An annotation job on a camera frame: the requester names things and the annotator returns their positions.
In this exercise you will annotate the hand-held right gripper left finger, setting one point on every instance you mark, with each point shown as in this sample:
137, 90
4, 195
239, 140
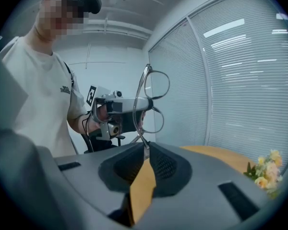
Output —
91, 190

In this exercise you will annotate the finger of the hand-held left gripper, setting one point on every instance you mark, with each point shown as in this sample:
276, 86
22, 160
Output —
128, 104

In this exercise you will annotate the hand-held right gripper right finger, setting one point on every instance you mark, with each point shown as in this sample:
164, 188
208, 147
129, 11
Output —
206, 195

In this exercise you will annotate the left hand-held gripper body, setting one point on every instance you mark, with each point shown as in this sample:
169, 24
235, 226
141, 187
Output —
98, 93

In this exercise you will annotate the thin metal-frame eyeglasses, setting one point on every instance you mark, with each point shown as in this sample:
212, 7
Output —
157, 85

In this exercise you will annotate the person's left forearm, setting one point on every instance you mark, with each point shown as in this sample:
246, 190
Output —
79, 124

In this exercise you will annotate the person's left hand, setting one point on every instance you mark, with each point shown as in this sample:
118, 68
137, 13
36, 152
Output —
102, 114

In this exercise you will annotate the black office chair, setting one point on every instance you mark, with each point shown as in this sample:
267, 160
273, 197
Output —
103, 145

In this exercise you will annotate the white window blind panel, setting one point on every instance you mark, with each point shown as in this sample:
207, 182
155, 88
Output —
249, 80
180, 85

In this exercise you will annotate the beige t-shirt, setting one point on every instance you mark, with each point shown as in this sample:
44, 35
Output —
38, 92

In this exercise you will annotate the yellow flower bouquet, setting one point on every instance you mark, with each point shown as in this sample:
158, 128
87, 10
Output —
268, 171

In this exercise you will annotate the person's head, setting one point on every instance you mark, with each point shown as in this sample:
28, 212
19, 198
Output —
62, 20

